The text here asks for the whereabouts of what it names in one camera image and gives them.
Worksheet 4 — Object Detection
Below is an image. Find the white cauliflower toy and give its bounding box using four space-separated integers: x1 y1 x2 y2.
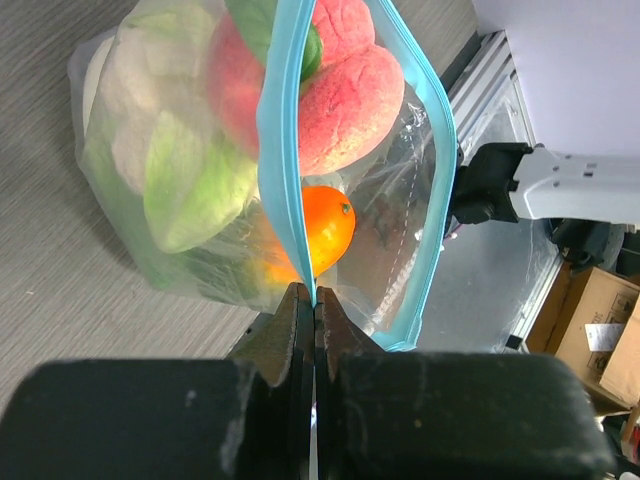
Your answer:
83 1 224 195

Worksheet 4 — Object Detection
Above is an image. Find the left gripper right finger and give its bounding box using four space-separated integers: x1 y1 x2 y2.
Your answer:
314 288 615 479

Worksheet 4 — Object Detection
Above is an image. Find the pink peach toy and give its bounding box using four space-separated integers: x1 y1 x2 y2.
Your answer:
207 1 405 176

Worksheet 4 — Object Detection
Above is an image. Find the cardboard box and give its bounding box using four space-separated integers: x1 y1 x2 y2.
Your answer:
526 266 639 415

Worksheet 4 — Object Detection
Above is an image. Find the green lettuce toy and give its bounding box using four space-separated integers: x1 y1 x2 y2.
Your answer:
80 111 270 309

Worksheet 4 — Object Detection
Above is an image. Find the clear zip top bag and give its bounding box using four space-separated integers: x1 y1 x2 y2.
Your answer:
68 1 458 351

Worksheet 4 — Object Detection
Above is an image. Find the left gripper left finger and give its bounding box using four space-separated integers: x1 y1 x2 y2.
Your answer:
1 284 313 479

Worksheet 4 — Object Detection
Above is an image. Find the orange green mango toy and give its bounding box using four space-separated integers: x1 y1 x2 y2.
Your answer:
258 185 356 286

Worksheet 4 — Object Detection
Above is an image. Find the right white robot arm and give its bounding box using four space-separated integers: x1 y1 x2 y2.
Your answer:
450 142 639 272

